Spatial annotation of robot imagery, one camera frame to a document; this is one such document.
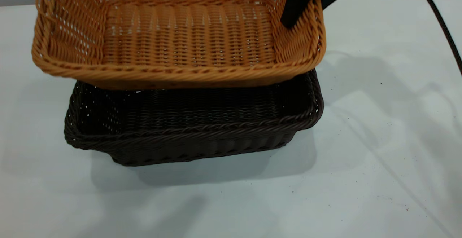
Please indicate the orange woven basket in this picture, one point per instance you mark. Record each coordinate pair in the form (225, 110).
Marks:
(180, 36)

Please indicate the black woven basket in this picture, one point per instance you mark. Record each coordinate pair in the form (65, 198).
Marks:
(187, 122)

